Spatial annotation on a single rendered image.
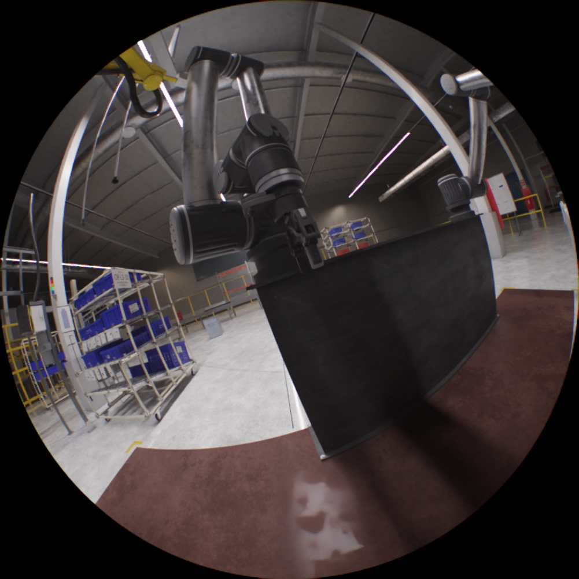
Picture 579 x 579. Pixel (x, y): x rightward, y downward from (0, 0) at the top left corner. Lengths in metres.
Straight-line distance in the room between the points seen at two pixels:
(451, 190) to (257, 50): 9.45
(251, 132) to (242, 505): 1.33
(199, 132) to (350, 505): 1.45
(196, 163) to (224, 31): 9.19
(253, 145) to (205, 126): 0.34
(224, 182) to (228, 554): 1.33
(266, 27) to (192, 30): 2.75
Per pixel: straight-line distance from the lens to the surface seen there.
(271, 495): 1.05
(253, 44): 10.02
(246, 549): 1.01
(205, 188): 0.64
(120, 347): 2.20
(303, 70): 8.25
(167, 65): 2.51
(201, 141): 0.71
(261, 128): 0.44
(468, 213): 1.66
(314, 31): 10.01
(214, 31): 9.66
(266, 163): 0.39
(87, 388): 3.86
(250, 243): 0.69
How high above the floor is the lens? 0.88
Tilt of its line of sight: 3 degrees down
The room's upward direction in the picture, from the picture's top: 19 degrees counter-clockwise
